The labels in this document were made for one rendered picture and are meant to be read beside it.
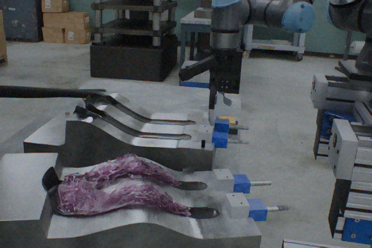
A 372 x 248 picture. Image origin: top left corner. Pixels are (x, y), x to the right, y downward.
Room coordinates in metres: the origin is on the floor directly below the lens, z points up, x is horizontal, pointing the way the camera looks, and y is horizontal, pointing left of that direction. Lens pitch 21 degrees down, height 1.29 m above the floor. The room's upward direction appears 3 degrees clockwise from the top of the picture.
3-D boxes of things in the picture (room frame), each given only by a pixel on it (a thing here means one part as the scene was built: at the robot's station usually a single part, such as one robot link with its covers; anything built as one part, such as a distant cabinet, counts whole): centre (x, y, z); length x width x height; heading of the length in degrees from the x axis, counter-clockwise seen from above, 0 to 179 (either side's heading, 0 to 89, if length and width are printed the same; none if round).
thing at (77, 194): (0.71, 0.11, 0.90); 0.26 x 0.18 x 0.08; 100
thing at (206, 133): (0.97, -0.11, 0.89); 0.13 x 0.05 x 0.05; 83
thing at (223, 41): (1.09, -0.10, 1.13); 0.08 x 0.08 x 0.05
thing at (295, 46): (6.92, -1.40, 0.47); 1.10 x 0.52 x 0.94; 90
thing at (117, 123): (1.05, 0.14, 0.92); 0.35 x 0.16 x 0.09; 83
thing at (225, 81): (1.08, -0.10, 1.05); 0.09 x 0.08 x 0.12; 83
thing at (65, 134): (1.07, 0.16, 0.87); 0.50 x 0.26 x 0.14; 83
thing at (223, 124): (1.08, -0.12, 0.89); 0.13 x 0.05 x 0.05; 83
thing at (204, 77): (4.33, -0.27, 0.28); 0.61 x 0.41 x 0.15; 83
